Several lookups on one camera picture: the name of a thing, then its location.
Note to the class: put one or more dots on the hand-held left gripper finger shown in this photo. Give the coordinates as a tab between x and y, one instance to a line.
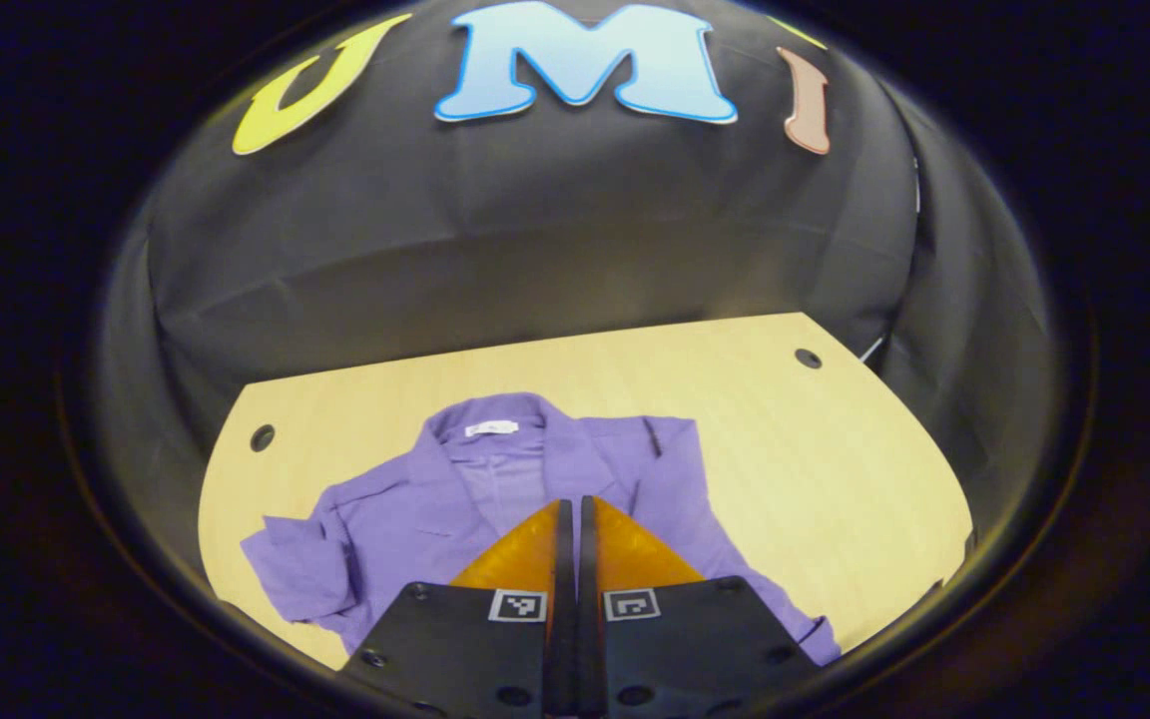
564	559
587	559

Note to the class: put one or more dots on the purple collared shirt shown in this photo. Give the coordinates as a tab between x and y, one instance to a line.
385	519

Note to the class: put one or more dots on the black backdrop cloth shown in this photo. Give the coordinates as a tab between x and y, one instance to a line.
535	220

